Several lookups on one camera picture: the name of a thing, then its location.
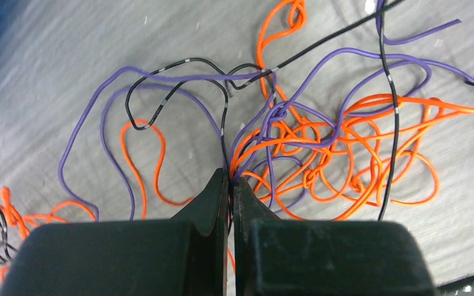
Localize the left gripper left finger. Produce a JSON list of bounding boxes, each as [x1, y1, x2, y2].
[[0, 168, 228, 295]]

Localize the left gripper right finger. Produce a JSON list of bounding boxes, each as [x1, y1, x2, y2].
[[234, 178, 438, 295]]

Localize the orange cable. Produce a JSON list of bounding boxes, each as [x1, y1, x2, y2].
[[0, 0, 474, 282]]

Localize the black cable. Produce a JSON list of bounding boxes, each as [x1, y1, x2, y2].
[[0, 0, 474, 265]]

